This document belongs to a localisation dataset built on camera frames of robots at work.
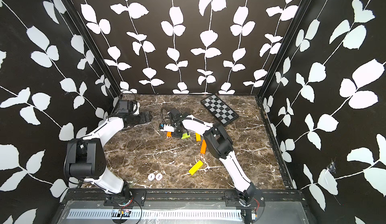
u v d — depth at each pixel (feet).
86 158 3.22
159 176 2.68
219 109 3.56
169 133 3.20
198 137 3.14
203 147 2.99
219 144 1.91
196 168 2.76
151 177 2.66
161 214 2.30
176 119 2.61
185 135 3.12
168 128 2.84
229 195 2.46
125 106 2.36
